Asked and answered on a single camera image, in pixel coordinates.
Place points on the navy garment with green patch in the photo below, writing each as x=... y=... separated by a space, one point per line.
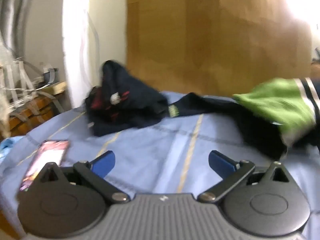
x=220 y=115

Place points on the navy white-striped garment green lining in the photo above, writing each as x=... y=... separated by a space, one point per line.
x=277 y=102

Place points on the brown wooden furniture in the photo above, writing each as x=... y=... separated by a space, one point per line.
x=315 y=68

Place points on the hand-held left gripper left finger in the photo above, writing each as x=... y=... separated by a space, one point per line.
x=105 y=162

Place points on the navy garment with red print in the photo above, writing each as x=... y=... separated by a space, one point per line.
x=125 y=105

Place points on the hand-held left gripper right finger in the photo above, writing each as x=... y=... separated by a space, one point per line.
x=221 y=163

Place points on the blue checked bed sheet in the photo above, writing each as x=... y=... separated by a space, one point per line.
x=155 y=150

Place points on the light blue cloth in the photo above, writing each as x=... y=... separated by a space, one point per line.
x=5 y=146

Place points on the smartphone with lit screen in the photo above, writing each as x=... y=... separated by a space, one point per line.
x=47 y=155

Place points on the brown wooden headboard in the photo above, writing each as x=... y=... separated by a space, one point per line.
x=200 y=42

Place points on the cluttered wooden desk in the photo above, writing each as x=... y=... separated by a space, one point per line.
x=27 y=110

